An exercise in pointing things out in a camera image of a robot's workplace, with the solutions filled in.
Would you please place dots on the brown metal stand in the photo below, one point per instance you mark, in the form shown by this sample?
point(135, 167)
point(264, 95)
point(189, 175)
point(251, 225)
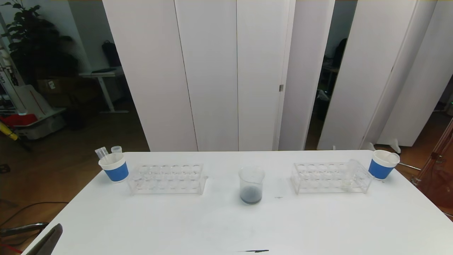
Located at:
point(439, 177)

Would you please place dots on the white robot column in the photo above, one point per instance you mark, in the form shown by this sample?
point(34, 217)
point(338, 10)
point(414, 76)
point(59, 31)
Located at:
point(7, 78)

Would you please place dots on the grey metal chair leg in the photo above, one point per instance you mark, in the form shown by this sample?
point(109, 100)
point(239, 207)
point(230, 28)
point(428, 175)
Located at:
point(24, 228)

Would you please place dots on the brown cardboard box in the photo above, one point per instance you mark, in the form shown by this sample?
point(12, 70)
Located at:
point(53, 85)

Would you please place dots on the test tube with blue pigment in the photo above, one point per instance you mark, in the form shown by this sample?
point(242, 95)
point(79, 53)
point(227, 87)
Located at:
point(101, 153)

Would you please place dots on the test tube with red pigment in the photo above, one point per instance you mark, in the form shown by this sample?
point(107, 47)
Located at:
point(116, 149)
point(391, 158)

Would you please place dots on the black backpack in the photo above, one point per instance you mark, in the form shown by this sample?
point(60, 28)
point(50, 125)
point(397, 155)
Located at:
point(111, 53)

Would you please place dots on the clear plastic beaker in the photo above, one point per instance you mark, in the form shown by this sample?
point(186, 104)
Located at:
point(251, 196)

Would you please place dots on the yellow tool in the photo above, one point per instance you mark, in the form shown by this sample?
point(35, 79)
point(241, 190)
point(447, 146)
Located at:
point(9, 131)

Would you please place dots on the blue and white paper cup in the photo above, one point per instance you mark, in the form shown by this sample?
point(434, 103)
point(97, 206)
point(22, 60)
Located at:
point(116, 173)
point(380, 170)

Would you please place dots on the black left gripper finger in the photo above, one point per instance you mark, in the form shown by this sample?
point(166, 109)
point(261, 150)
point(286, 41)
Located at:
point(47, 244)

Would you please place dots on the white machine with red line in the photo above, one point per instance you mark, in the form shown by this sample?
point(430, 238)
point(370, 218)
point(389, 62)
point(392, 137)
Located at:
point(42, 125)

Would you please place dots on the dark green potted plant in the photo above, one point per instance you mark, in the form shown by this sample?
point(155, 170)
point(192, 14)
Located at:
point(35, 42)

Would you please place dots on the test tube with pale yellow pigment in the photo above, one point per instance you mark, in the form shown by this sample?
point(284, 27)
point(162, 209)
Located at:
point(348, 181)

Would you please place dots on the clear acrylic test tube rack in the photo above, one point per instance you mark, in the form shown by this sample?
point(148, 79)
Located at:
point(170, 188)
point(329, 187)

